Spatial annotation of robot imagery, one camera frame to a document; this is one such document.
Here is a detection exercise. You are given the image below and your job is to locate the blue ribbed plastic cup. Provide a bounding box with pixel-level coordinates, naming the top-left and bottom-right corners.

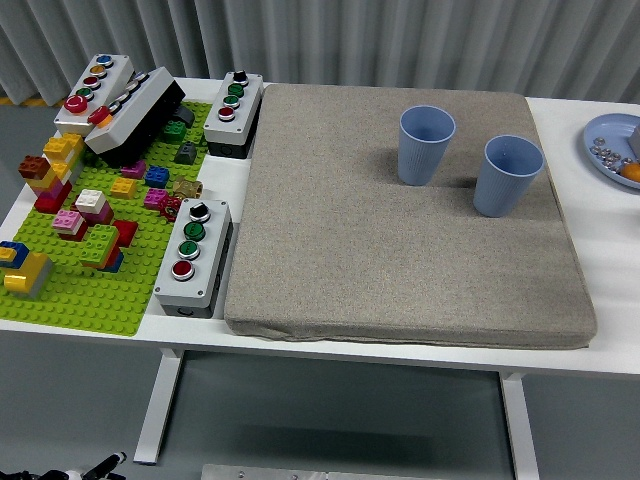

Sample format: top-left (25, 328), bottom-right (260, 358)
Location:
top-left (397, 104), bottom-right (457, 187)
top-left (472, 134), bottom-right (545, 219)

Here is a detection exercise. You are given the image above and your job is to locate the brass valve red handle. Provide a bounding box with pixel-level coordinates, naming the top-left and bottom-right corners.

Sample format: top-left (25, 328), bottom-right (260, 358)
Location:
top-left (158, 176), bottom-right (204, 220)

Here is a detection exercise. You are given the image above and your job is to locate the tilted grey-black control box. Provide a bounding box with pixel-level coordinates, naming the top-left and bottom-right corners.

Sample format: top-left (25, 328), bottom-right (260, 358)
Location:
top-left (83, 66), bottom-right (187, 169)

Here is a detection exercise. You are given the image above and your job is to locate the green studded baseplate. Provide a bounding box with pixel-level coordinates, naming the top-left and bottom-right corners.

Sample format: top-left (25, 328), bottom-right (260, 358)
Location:
top-left (0, 101), bottom-right (214, 338)

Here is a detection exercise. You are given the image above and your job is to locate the white toy brick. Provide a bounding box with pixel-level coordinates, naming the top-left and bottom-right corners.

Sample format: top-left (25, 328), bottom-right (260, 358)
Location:
top-left (74, 189), bottom-right (108, 214)

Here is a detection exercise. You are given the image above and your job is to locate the grey pleated curtain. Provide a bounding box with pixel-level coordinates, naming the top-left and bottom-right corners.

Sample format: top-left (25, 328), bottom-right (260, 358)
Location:
top-left (0, 0), bottom-right (640, 108)

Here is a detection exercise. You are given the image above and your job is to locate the five-button grey control box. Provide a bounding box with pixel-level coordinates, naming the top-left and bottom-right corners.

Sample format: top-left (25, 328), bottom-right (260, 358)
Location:
top-left (53, 53), bottom-right (135, 139)

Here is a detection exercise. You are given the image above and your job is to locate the large yellow toy brick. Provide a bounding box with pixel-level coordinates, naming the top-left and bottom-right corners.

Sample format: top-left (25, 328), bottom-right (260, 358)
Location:
top-left (3, 251), bottom-right (50, 294)

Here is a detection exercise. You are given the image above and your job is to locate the brown toy brick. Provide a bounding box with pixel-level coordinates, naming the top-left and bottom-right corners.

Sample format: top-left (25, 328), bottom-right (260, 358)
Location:
top-left (18, 155), bottom-right (52, 180)

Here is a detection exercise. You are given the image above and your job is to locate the red toy brick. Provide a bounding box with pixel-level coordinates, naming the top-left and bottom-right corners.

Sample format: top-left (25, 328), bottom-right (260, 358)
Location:
top-left (57, 222), bottom-right (90, 243)
top-left (112, 220), bottom-right (139, 248)
top-left (33, 189), bottom-right (73, 215)

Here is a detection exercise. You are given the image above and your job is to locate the large green toy brick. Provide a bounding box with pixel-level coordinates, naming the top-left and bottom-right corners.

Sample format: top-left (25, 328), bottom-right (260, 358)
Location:
top-left (79, 224), bottom-right (121, 264)

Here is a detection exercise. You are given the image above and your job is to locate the small blue toy brick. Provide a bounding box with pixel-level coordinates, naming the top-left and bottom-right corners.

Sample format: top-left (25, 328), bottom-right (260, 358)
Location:
top-left (144, 165), bottom-right (171, 190)

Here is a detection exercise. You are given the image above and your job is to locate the pink toy brick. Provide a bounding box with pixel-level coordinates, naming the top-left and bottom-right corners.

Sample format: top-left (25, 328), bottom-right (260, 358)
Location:
top-left (51, 209), bottom-right (85, 234)

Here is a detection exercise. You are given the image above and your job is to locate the grey-brown fabric mat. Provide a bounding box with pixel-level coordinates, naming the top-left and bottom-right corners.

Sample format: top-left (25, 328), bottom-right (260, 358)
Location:
top-left (223, 83), bottom-right (599, 350)

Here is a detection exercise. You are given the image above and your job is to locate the white table leg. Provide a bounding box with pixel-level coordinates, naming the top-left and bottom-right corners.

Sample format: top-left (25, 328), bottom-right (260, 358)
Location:
top-left (499, 372), bottom-right (540, 480)
top-left (132, 348), bottom-right (184, 465)

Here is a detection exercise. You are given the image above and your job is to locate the blue plate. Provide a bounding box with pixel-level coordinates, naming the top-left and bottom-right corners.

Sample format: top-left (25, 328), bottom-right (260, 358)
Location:
top-left (583, 113), bottom-right (640, 190)

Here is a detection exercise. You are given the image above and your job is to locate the four-button grey control box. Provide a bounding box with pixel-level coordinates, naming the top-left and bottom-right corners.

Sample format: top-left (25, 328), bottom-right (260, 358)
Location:
top-left (202, 71), bottom-right (265, 160)
top-left (153, 198), bottom-right (234, 320)

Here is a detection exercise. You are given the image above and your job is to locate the dark grey slope brick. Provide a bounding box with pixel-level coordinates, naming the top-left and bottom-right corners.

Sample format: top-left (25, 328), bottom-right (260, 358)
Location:
top-left (173, 141), bottom-right (198, 166)

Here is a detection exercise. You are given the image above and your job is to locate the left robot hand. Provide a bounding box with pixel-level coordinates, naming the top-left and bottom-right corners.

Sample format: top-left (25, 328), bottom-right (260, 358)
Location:
top-left (64, 451), bottom-right (128, 480)

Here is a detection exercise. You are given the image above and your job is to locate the small green toy brick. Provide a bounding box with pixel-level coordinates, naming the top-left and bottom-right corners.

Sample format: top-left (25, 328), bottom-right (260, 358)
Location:
top-left (161, 120), bottom-right (188, 145)

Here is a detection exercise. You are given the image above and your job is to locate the black curved toy piece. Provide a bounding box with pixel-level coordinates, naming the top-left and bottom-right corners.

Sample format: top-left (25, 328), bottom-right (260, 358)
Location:
top-left (168, 105), bottom-right (196, 127)

